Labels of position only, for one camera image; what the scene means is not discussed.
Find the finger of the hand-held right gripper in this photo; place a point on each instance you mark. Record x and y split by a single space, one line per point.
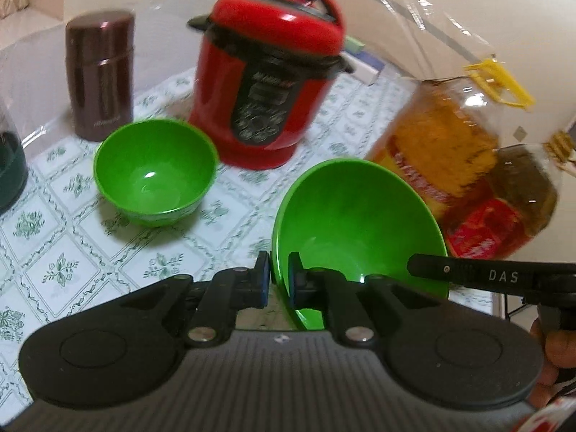
468 272

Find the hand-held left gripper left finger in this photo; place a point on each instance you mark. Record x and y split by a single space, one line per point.
265 279

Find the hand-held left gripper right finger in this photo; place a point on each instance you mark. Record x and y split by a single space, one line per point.
293 279

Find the green plastic bowl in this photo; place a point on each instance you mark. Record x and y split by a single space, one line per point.
153 175
360 225

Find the person's right hand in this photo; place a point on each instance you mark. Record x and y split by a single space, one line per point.
550 346

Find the dark oil bottle red label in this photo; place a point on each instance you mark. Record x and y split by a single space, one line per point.
504 202

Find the red and white cloth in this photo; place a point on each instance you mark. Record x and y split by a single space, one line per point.
549 418

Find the yellow cooking oil bottle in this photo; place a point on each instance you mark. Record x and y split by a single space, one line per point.
432 144

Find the red electric pressure cooker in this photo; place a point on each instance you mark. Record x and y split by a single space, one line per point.
270 76

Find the floral white tablecloth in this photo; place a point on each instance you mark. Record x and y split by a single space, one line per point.
36 270

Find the pale green box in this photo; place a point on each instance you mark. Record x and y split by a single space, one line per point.
366 60

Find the brown thermos flask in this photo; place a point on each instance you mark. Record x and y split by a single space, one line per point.
99 76

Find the clear jar dark green base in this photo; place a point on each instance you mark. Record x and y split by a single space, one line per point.
11 166

